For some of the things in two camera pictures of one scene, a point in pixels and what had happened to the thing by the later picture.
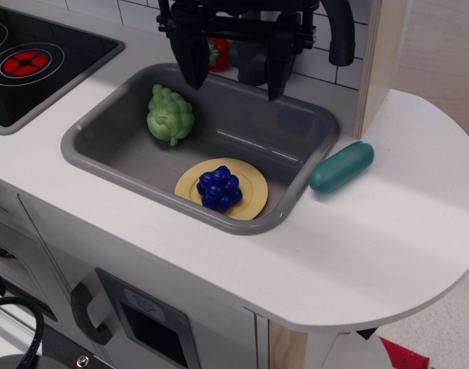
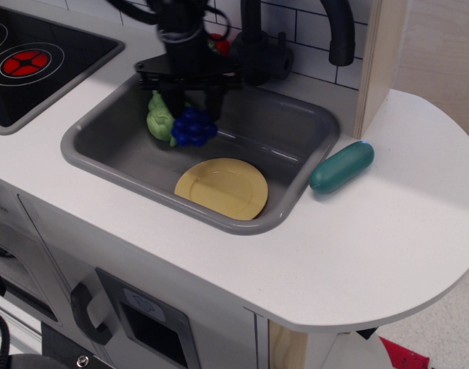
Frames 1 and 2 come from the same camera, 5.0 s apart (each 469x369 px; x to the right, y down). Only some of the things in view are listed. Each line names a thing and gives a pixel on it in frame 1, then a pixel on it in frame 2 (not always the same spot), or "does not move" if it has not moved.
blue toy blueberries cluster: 219,188 -> 194,127
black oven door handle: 80,300 does not move
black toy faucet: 250,53 does not move
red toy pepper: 219,50 does not move
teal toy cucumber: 341,166 does not move
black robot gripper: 291,22 -> 187,64
